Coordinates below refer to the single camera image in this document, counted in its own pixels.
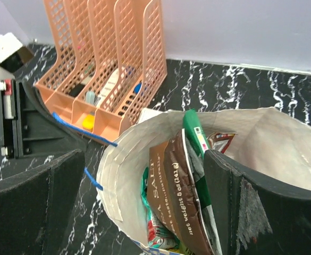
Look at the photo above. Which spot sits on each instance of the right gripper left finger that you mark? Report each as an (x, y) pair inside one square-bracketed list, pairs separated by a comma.
[(36, 205)]

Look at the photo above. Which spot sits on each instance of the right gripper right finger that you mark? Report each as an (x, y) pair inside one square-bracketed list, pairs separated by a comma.
[(255, 213)]

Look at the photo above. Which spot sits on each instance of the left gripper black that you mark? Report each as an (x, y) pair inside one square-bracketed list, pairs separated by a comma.
[(27, 129)]

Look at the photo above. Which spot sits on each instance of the blue checkered paper bag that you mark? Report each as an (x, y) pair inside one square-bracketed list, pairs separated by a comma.
[(268, 141)]

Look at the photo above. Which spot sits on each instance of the brown kettle chips bag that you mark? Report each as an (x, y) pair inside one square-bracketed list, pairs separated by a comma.
[(172, 158)]

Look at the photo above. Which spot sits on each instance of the green chips bag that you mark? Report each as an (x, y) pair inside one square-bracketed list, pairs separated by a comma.
[(196, 147)]

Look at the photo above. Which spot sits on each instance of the red doritos bag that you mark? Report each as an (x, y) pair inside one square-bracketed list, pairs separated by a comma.
[(220, 141)]

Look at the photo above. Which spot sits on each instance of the yellow small object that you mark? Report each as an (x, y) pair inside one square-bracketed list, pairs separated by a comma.
[(88, 122)]

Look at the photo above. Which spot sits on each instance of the black item in organizer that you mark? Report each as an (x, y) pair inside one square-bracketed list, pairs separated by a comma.
[(76, 90)]

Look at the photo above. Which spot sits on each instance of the white bottle in organizer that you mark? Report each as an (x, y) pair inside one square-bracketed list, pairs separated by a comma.
[(107, 88)]

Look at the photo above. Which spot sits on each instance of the orange plastic file organizer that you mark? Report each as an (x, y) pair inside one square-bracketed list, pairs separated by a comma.
[(92, 39)]

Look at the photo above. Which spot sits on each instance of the blue object in organizer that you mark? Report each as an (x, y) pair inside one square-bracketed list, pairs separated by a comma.
[(137, 88)]

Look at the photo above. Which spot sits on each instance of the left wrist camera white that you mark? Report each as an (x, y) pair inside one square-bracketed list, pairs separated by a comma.
[(13, 55)]

